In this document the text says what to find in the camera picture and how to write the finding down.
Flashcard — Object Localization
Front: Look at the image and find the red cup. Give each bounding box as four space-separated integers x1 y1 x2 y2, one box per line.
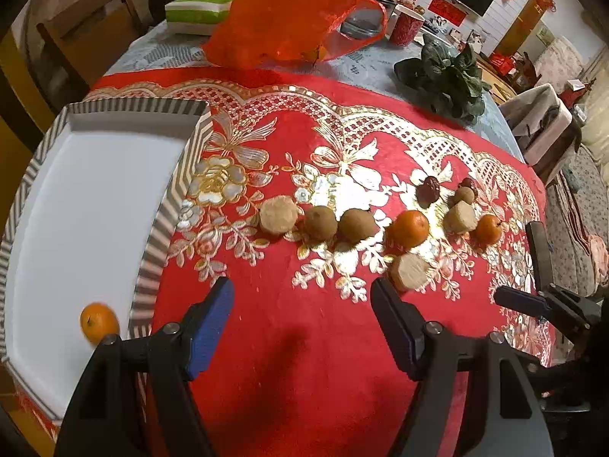
389 5 426 47

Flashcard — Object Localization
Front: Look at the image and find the dark glass bowl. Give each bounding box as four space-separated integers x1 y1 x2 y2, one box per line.
340 7 388 41

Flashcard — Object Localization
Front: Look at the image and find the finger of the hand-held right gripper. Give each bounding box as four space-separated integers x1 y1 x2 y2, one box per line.
493 286 595 331
525 221 556 292

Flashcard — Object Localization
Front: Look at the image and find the red wall decoration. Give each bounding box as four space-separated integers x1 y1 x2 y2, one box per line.
428 0 469 26

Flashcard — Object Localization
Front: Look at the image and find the chair with grey cloth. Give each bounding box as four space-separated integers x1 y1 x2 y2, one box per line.
499 83 583 186

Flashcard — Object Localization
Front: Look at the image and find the white tray with striped rim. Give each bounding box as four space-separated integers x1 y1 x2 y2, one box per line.
0 96 214 422

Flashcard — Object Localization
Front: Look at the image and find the yellow wooden door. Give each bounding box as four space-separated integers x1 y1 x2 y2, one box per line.
0 33 58 243

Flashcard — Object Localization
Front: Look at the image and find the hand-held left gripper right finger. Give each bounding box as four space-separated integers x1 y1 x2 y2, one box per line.
370 277 555 457

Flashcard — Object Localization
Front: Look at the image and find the floral sofa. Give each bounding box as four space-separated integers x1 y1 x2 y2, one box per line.
533 35 586 93

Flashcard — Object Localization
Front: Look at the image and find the red plastic bag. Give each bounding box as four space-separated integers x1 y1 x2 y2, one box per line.
202 0 388 70

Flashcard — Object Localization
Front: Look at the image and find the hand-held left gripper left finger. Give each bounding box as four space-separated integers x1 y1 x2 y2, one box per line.
54 276 235 457

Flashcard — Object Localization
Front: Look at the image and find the green white tissue pack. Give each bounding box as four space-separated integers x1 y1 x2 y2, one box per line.
165 0 248 36

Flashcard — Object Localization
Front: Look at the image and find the brown wooden door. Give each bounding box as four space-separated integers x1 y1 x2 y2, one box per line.
495 0 548 58

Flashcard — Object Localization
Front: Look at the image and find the blue-grey floral tablecloth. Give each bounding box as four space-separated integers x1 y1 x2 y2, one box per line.
102 19 529 163

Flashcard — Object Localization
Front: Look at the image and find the red gold-patterned tablecloth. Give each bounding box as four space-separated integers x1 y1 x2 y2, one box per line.
14 67 553 457

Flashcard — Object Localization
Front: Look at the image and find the brown kiwi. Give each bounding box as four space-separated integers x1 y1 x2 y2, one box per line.
303 206 339 241
338 208 380 243

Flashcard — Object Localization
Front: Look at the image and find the wooden chair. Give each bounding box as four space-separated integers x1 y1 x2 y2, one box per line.
35 0 143 101

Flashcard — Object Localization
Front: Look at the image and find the green leafy vegetable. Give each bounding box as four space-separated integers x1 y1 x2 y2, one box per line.
394 33 493 127

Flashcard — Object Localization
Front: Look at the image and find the small mandarin orange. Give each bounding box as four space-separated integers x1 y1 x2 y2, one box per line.
475 214 503 245

